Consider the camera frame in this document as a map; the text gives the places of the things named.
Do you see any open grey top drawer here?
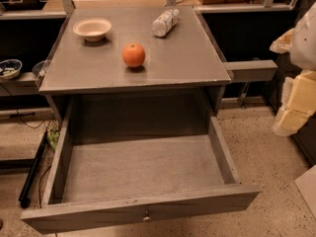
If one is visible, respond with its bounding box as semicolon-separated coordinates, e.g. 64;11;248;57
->
22;92;259;234

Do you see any black floor bar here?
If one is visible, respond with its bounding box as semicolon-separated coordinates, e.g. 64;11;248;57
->
19;132;47;208

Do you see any orange fruit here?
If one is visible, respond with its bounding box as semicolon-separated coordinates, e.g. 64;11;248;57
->
121;42;145;68

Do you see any clear plastic container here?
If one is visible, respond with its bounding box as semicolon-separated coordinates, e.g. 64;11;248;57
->
32;60;50;87

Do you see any white paper bowl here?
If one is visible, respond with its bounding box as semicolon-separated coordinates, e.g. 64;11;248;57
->
73;18;112;41

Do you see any grey wooden cabinet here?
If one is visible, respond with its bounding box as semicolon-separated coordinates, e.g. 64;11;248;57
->
39;6;230;110

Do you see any clear plastic water bottle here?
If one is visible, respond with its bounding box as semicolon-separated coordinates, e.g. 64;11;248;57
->
152;9;179;38

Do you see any blue patterned bowl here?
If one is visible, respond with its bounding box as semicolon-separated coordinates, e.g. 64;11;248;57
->
0;59;23;80

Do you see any metal drawer knob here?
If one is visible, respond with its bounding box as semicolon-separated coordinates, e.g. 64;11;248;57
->
142;210;151;222

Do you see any grey side shelf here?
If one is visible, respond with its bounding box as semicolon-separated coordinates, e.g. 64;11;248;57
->
224;60;277;83

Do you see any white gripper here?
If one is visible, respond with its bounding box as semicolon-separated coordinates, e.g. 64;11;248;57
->
270;2;316;136

